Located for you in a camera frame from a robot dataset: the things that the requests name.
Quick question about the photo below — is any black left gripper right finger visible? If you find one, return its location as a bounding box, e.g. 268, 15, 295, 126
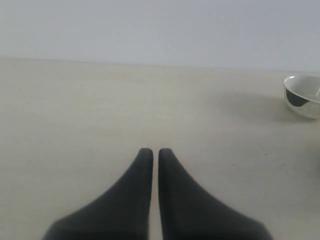
158, 148, 273, 240

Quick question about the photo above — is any white ceramic bowl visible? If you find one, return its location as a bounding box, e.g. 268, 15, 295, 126
283, 75, 320, 120

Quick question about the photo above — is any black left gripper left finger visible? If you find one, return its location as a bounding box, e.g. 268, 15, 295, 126
43, 148, 153, 240

